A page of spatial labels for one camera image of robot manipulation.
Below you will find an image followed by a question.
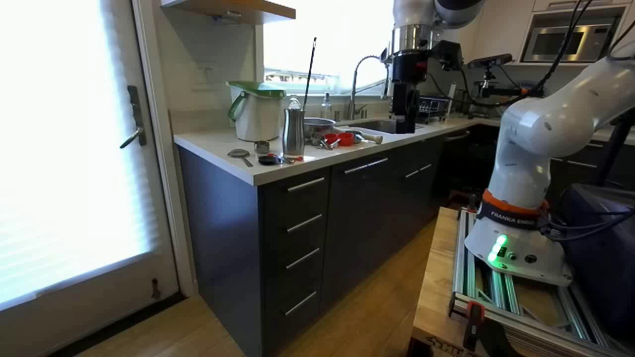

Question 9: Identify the long silver cabinet handle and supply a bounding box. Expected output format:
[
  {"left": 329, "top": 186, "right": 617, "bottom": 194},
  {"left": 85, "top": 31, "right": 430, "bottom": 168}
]
[{"left": 343, "top": 154, "right": 390, "bottom": 176}]

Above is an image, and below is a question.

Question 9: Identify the dark kitchen counter cabinet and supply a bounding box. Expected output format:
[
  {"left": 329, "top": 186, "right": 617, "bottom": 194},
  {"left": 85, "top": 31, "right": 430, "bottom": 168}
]
[{"left": 176, "top": 126, "right": 488, "bottom": 357}]

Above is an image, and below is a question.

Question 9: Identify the silver utensil holder cup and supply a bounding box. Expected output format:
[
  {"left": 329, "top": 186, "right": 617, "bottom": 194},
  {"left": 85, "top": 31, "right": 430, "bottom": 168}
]
[{"left": 281, "top": 106, "right": 307, "bottom": 162}]

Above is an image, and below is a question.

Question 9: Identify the silver drawer handle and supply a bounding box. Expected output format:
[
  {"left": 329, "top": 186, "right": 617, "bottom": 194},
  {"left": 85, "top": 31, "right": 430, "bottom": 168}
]
[
  {"left": 285, "top": 174, "right": 327, "bottom": 194},
  {"left": 283, "top": 289, "right": 319, "bottom": 317},
  {"left": 285, "top": 211, "right": 325, "bottom": 233},
  {"left": 283, "top": 245, "right": 323, "bottom": 271}
]

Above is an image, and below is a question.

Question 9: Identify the stainless steel microwave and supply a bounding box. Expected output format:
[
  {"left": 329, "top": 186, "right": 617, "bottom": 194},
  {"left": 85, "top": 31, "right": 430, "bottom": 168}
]
[{"left": 519, "top": 5, "right": 627, "bottom": 65}]

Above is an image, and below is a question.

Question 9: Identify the silver kitchen sink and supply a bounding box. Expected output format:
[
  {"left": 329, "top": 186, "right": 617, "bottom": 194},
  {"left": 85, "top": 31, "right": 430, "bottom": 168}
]
[{"left": 355, "top": 116, "right": 400, "bottom": 130}]

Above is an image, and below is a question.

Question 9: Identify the dark door lever handle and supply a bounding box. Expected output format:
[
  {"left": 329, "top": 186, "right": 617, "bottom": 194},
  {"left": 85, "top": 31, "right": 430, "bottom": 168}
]
[{"left": 119, "top": 83, "right": 148, "bottom": 150}]

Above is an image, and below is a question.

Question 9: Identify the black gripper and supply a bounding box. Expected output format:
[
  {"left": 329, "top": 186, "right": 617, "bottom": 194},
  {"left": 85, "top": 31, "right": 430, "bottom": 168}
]
[{"left": 388, "top": 77, "right": 422, "bottom": 134}]

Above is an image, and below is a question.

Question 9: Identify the black camera on stand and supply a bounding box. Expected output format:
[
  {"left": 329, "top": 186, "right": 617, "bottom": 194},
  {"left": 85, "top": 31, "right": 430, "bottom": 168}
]
[{"left": 464, "top": 51, "right": 525, "bottom": 108}]

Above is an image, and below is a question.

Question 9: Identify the small silver measuring cup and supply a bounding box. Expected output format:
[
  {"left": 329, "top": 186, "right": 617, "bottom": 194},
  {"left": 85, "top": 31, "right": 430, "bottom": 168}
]
[{"left": 349, "top": 128, "right": 385, "bottom": 146}]

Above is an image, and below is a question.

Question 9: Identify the large red measuring cup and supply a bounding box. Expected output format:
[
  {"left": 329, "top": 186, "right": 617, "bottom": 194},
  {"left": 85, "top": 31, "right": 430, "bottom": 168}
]
[{"left": 321, "top": 128, "right": 359, "bottom": 148}]

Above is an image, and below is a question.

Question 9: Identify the wooden cart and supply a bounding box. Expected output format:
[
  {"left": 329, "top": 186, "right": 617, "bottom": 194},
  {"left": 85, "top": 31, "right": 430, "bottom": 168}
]
[{"left": 410, "top": 204, "right": 531, "bottom": 357}]

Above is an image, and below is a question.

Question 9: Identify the white bin green lid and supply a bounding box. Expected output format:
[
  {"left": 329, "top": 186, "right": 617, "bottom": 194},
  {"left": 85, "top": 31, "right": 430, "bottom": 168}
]
[{"left": 226, "top": 79, "right": 287, "bottom": 144}]

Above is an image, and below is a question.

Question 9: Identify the kitchen window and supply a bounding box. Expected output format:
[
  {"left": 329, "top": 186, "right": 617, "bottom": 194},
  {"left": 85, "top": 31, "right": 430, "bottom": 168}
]
[{"left": 261, "top": 0, "right": 398, "bottom": 94}]

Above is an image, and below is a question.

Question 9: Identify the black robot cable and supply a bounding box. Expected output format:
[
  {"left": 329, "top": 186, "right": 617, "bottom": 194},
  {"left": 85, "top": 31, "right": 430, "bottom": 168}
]
[{"left": 527, "top": 0, "right": 595, "bottom": 94}]

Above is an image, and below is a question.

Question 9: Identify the silver kitchen faucet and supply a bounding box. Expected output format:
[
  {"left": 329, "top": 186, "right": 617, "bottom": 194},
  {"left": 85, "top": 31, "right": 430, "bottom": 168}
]
[{"left": 349, "top": 53, "right": 392, "bottom": 120}]

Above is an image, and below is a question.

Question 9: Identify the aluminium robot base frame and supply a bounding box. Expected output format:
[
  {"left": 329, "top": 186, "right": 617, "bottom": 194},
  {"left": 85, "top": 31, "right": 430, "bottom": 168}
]
[{"left": 448, "top": 206, "right": 617, "bottom": 357}]

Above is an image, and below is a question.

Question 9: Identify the red clamp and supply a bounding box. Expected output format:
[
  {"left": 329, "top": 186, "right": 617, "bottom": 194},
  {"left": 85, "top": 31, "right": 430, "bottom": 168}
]
[{"left": 462, "top": 301, "right": 488, "bottom": 352}]

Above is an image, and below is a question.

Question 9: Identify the large silver mixing bowl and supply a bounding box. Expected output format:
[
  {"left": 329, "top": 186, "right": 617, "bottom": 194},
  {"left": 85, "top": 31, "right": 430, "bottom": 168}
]
[{"left": 303, "top": 116, "right": 337, "bottom": 138}]

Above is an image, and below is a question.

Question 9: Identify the wooden wall shelf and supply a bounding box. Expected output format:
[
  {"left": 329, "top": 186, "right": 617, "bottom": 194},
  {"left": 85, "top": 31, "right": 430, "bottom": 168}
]
[{"left": 160, "top": 0, "right": 297, "bottom": 21}]

